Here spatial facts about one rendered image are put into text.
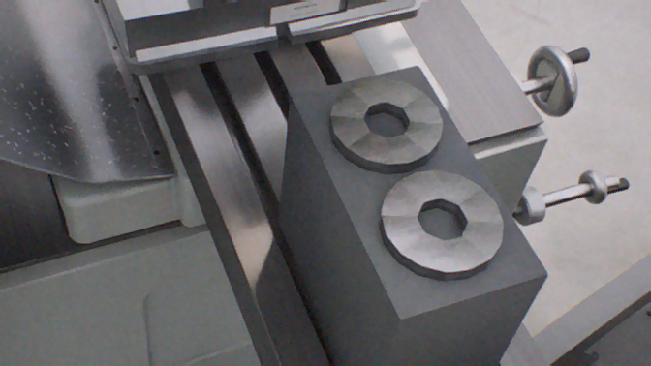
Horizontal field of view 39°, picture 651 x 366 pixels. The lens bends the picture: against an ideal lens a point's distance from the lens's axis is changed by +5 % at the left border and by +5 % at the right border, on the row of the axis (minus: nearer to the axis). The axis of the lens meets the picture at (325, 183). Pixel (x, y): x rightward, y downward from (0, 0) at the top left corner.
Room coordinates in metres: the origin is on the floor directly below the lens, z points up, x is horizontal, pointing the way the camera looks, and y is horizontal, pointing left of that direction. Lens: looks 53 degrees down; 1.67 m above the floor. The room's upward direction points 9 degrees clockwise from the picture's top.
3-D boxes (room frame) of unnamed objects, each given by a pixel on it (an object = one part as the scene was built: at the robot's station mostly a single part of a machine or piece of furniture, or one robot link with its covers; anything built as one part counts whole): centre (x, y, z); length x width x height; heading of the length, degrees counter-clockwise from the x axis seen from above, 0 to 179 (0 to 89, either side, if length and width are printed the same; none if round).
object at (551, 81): (1.03, -0.30, 0.64); 0.16 x 0.12 x 0.12; 120
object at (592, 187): (0.92, -0.40, 0.52); 0.22 x 0.06 x 0.06; 120
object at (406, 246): (0.43, -0.06, 1.04); 0.22 x 0.12 x 0.20; 29
